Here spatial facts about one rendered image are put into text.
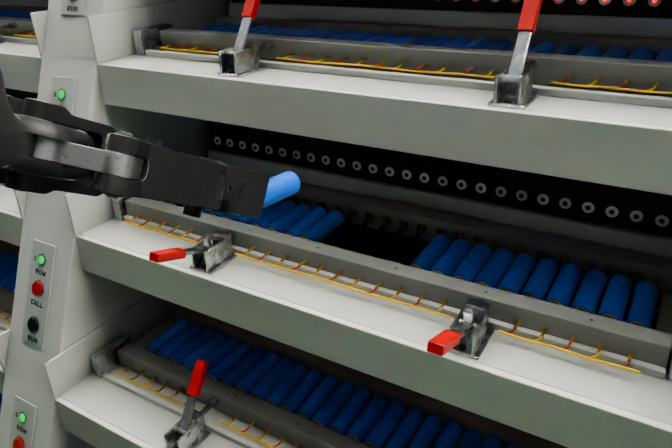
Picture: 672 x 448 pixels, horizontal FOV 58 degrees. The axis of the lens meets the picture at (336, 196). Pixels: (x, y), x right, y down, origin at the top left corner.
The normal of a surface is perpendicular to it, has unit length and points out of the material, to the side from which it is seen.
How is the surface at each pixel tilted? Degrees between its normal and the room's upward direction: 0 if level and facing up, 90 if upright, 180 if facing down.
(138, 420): 23
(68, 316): 90
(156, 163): 91
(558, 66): 112
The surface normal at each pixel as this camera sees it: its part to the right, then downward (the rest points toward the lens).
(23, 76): -0.51, 0.37
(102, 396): -0.04, -0.91
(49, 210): -0.49, 0.00
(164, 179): 0.92, 0.20
